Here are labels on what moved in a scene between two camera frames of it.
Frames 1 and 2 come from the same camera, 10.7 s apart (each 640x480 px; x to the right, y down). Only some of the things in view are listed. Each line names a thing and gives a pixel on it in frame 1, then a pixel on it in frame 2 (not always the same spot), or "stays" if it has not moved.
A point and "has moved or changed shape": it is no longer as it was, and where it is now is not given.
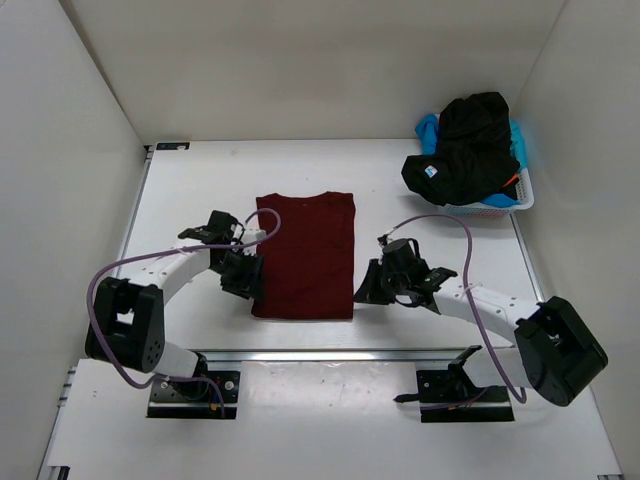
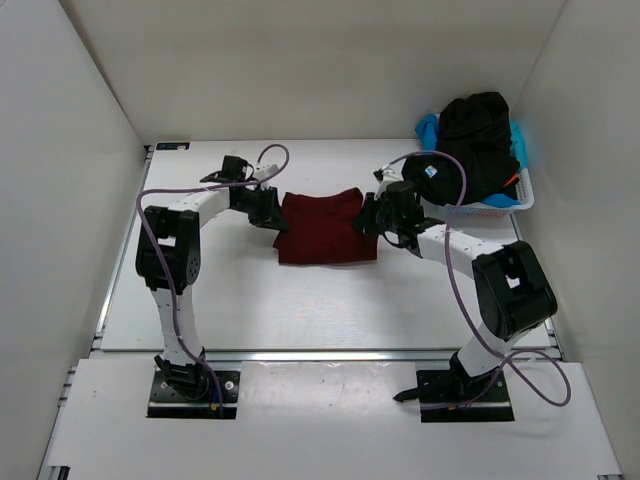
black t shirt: x=475 y=153 stays
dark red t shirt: x=308 y=267 has moved or changed shape
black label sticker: x=173 y=146 stays
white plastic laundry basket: x=524 y=189 stays
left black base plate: x=187 y=399 stays
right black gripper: x=370 y=292 -> x=367 y=219
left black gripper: x=249 y=283 -> x=271 y=214
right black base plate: x=451 y=395 stays
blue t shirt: x=428 y=133 stays
